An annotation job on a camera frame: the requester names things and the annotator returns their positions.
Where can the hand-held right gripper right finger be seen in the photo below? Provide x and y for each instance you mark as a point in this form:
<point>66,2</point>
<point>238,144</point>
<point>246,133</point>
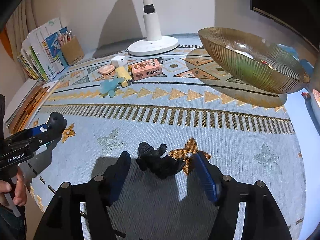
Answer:
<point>206,177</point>

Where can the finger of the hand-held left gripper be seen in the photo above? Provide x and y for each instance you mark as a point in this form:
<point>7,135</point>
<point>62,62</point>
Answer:
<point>48,138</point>
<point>57,121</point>

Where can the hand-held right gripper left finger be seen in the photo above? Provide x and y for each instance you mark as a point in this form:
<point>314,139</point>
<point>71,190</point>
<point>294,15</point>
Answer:
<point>120,175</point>

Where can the black gorilla figurine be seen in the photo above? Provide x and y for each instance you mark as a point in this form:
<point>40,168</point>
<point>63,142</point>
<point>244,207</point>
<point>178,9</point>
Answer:
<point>157,162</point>

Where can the teal translucent flame piece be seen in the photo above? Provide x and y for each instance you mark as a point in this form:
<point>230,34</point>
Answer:
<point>110,87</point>

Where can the pink oval case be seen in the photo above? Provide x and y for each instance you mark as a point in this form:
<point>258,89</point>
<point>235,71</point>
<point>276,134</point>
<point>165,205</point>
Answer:
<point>106,69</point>

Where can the yellow lighter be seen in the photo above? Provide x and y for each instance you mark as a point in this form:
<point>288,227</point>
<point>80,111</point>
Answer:
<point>122,73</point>

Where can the white charger cube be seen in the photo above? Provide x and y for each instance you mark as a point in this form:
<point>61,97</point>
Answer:
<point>118,61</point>

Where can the pink box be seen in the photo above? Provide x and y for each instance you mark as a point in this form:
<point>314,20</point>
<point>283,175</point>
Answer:
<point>146,71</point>

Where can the amber ribbed glass bowl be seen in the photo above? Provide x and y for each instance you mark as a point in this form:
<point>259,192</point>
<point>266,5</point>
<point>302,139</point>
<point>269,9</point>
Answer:
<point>250,67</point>

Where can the person's left hand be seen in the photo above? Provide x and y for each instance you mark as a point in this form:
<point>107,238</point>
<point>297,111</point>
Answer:
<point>21,190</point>

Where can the row of books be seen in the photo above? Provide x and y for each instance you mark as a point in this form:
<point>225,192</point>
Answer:
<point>37,55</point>

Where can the wooden pen holder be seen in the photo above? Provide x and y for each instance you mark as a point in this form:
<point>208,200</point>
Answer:
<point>72,51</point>

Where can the person's jeans leg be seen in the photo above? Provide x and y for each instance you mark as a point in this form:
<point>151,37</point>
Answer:
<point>10,225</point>

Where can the blue patterned woven mat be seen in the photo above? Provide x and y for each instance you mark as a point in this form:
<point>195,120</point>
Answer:
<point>175,105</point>

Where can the bunch of pens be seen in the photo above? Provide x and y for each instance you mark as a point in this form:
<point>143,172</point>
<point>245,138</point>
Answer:
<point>65,37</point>

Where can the white desk lamp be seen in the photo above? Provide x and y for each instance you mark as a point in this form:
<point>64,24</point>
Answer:
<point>152,30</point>

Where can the dark monitor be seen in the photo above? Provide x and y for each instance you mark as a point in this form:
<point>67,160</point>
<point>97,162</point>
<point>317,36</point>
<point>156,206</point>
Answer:
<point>287,0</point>

